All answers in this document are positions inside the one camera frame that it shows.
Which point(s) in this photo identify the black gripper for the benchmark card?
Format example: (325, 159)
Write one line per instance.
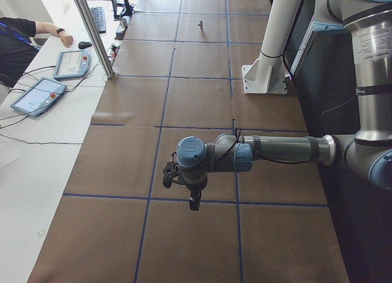
(193, 191)

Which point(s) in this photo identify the operator forearm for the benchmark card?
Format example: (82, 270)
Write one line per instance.
(48, 28)

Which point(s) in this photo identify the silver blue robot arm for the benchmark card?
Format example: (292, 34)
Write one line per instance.
(367, 152)

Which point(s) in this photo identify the operator hand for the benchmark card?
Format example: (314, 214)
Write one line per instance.
(66, 39)

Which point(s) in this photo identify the white pillar with base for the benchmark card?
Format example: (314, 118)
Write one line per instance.
(267, 74)

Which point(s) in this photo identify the upper teach pendant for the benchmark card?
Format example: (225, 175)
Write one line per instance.
(71, 64)

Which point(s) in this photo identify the teach pendant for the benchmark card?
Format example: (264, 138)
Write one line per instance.
(71, 64)
(39, 97)

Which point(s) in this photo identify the lower teach pendant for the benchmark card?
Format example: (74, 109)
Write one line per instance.
(39, 97)

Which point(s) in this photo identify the small metal cup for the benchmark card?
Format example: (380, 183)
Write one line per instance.
(123, 22)

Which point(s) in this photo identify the black computer mouse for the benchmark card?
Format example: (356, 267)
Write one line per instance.
(84, 45)

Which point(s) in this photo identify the black monitor stand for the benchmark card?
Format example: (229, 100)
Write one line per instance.
(122, 9)

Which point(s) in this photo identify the black keyboard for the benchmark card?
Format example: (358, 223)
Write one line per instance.
(98, 17)

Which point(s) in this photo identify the operator black shirt torso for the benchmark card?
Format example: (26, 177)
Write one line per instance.
(17, 50)

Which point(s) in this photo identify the aluminium frame post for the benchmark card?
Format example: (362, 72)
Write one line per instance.
(94, 35)

